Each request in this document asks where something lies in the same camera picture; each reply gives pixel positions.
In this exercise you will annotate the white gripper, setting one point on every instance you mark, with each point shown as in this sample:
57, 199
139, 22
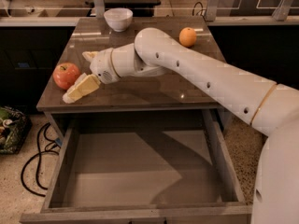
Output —
101, 66

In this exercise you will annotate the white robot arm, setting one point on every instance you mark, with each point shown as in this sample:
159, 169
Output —
268, 107

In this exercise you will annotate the white bowl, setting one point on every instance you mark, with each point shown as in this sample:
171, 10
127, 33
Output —
118, 19

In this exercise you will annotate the basket of items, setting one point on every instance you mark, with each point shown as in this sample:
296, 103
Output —
14, 127

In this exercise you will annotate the open grey top drawer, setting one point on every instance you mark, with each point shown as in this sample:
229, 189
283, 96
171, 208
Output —
160, 167

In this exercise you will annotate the grey drawer cabinet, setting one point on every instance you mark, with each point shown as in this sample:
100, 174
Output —
169, 91

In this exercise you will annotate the red apple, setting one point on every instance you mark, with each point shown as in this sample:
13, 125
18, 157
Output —
65, 75

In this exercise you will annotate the orange fruit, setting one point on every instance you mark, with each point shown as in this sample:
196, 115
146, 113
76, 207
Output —
187, 37

